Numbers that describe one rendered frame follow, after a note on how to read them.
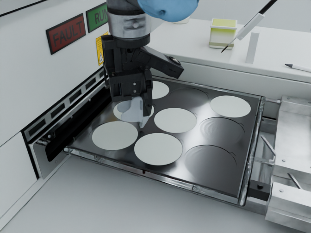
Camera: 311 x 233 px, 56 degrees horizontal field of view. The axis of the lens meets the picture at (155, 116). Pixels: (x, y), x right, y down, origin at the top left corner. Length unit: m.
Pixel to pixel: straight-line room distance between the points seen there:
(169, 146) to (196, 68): 0.31
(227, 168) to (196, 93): 0.28
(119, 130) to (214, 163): 0.22
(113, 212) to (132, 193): 0.06
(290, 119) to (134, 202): 0.43
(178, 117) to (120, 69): 0.22
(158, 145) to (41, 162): 0.24
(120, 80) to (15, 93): 0.18
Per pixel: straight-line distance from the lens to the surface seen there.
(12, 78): 0.54
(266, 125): 0.82
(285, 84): 0.83
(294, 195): 0.56
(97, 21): 0.72
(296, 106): 0.81
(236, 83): 0.84
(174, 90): 0.81
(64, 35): 0.63
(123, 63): 0.55
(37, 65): 0.58
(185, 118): 0.70
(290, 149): 0.70
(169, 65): 0.58
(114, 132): 0.65
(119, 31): 0.51
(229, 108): 0.75
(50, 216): 0.63
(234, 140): 0.65
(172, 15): 0.39
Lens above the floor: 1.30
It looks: 35 degrees down
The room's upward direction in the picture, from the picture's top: straight up
